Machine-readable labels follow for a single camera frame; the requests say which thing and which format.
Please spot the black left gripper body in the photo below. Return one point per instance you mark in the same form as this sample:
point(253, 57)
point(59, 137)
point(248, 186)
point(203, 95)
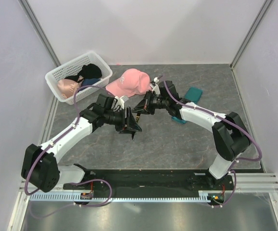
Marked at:
point(116, 119)

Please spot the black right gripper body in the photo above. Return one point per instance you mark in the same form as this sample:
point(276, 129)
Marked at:
point(157, 102)

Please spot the teal satin napkin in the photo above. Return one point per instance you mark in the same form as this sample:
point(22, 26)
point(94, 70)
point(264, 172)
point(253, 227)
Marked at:
point(192, 95)

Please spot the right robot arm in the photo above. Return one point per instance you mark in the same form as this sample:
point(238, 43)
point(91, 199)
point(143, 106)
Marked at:
point(228, 130)

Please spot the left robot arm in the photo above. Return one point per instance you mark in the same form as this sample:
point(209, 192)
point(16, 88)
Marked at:
point(40, 167)

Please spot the pink baseball cap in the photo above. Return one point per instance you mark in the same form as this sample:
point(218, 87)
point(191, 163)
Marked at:
point(132, 82)

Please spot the navy cloth in basket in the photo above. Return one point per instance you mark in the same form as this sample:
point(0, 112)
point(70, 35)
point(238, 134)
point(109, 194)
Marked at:
point(84, 82)

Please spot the black cloth in basket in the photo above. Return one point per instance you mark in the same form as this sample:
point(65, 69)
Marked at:
point(90, 71)

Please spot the pink cloth in basket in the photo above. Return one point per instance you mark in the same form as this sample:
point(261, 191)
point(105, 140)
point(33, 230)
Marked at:
point(68, 87)

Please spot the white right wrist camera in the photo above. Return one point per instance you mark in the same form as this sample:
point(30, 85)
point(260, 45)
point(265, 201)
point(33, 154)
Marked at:
point(154, 85)

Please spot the black mounting base plate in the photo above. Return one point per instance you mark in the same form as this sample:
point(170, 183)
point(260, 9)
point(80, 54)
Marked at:
point(194, 180)

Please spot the light blue cable duct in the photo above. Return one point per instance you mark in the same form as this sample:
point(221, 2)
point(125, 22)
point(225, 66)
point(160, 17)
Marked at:
point(80, 197)

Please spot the aluminium frame rail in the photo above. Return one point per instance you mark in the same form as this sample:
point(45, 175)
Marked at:
point(256, 183)

